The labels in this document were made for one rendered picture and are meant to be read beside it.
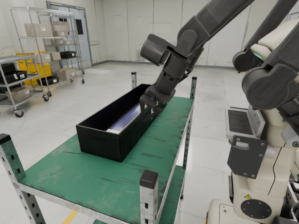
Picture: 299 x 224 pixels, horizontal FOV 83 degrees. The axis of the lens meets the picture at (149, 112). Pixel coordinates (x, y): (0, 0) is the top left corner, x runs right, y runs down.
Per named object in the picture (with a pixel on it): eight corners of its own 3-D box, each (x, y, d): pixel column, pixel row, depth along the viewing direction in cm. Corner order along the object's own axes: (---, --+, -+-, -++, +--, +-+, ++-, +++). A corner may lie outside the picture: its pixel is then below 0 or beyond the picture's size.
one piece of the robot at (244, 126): (255, 140, 81) (268, 98, 72) (269, 184, 57) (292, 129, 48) (219, 134, 86) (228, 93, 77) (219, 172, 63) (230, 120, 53)
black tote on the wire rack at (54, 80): (46, 86, 393) (45, 80, 387) (37, 85, 402) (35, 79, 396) (60, 82, 427) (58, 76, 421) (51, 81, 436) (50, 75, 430)
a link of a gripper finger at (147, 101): (129, 118, 49) (142, 92, 44) (140, 108, 55) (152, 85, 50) (149, 131, 48) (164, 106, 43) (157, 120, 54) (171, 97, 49)
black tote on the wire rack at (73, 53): (67, 58, 436) (66, 53, 430) (57, 58, 442) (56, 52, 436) (77, 56, 471) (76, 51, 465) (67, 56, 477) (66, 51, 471)
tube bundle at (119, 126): (113, 150, 62) (112, 143, 60) (97, 146, 64) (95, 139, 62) (157, 102, 104) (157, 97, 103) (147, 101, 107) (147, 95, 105)
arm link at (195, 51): (205, 47, 77) (206, 46, 82) (191, 39, 78) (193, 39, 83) (196, 61, 81) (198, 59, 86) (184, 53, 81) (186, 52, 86)
